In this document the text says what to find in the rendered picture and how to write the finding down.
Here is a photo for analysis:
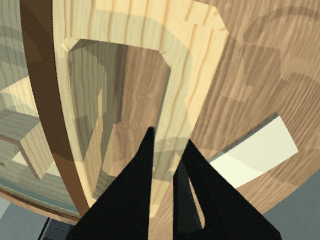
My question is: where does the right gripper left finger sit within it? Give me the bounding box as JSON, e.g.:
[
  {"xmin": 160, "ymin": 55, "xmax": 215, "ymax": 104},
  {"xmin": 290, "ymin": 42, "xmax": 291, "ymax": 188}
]
[{"xmin": 65, "ymin": 127, "xmax": 155, "ymax": 240}]

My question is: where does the wooden maze board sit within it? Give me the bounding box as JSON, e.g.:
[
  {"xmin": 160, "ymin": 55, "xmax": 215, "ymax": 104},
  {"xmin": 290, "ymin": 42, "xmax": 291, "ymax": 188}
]
[{"xmin": 0, "ymin": 0, "xmax": 228, "ymax": 221}]

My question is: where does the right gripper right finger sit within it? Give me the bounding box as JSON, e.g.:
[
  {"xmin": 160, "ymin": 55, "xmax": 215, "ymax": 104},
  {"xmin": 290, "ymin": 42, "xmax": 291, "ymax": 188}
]
[{"xmin": 173, "ymin": 138, "xmax": 282, "ymax": 240}]

